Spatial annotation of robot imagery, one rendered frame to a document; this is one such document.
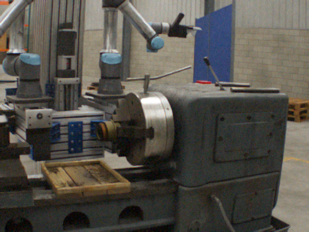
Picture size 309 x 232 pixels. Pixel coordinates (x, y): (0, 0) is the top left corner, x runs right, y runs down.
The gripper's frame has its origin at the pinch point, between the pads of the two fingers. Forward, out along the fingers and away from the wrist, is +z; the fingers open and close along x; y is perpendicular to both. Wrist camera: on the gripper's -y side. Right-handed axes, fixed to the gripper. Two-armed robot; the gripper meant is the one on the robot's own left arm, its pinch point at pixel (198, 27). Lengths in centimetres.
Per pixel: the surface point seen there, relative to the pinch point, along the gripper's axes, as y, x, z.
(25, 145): 44, 89, -99
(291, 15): -11, -852, 590
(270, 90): 20, 85, 10
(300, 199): 167, -58, 151
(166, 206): 68, 100, -39
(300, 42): 68, -806, 606
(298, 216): 162, -18, 123
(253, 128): 36, 92, 0
